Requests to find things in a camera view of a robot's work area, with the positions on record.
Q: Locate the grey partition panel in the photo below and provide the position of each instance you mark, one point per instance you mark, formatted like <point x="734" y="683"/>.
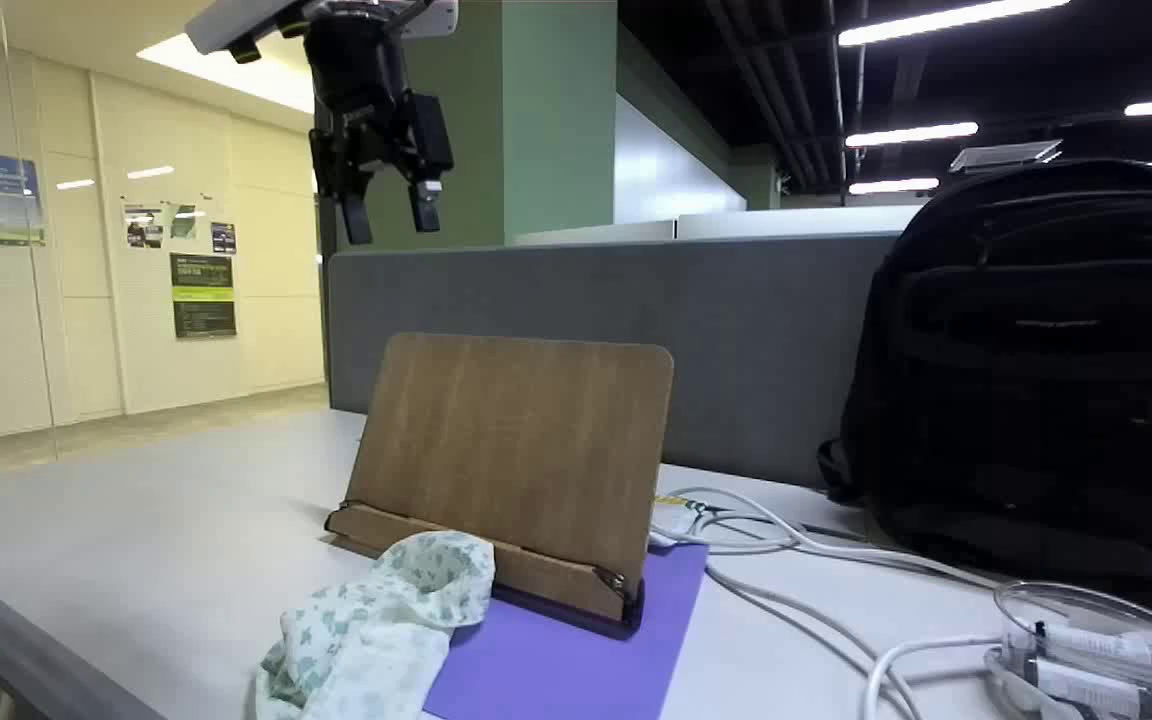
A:
<point x="761" y="328"/>

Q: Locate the black backpack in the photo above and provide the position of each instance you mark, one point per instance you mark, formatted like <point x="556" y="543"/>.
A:
<point x="1002" y="389"/>

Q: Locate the purple paper mat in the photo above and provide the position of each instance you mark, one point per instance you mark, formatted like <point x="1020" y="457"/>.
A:
<point x="526" y="665"/>

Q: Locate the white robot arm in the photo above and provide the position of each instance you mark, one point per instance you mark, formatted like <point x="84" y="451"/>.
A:
<point x="236" y="28"/>

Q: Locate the white power strip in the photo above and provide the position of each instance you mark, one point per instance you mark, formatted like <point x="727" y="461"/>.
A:
<point x="1073" y="674"/>

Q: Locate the dark green wall poster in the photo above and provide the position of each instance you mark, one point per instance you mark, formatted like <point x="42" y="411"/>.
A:
<point x="202" y="297"/>

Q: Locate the white green floral cloth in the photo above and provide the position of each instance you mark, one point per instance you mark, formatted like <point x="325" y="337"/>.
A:
<point x="374" y="644"/>

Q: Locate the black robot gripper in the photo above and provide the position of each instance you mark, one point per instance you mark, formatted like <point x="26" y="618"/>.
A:
<point x="374" y="117"/>

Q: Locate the small wall notices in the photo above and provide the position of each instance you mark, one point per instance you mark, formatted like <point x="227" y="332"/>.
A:
<point x="155" y="225"/>

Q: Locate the wooden book stand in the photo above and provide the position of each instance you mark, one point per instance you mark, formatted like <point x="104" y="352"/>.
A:
<point x="547" y="451"/>

